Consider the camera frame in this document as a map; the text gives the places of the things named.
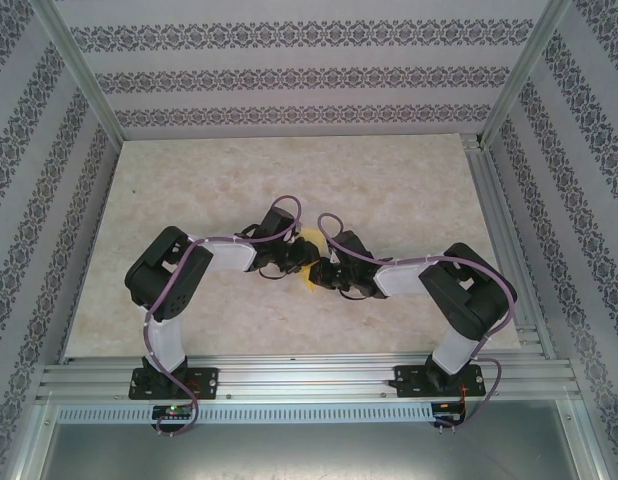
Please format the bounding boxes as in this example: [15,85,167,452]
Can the yellow cloth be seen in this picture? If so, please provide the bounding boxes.
[294,227,326,296]

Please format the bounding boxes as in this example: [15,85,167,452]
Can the grey sheet metal panel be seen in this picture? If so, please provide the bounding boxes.
[36,422,603,480]

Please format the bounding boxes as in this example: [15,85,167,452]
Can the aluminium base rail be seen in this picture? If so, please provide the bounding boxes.
[36,352,575,402]

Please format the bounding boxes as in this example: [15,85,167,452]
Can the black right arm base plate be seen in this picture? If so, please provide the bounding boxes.
[394,364,486,400]

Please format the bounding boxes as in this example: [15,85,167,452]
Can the slotted grey cable duct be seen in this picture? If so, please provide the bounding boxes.
[56,403,435,423]

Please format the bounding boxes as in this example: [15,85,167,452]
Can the aluminium side rail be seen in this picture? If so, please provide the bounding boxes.
[461,133,558,361]

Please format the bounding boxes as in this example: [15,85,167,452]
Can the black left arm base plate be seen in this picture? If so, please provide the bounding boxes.
[131,367,220,401]

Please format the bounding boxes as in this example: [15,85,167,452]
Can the aluminium corner post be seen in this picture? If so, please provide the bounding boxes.
[480,0,574,147]
[32,0,125,145]

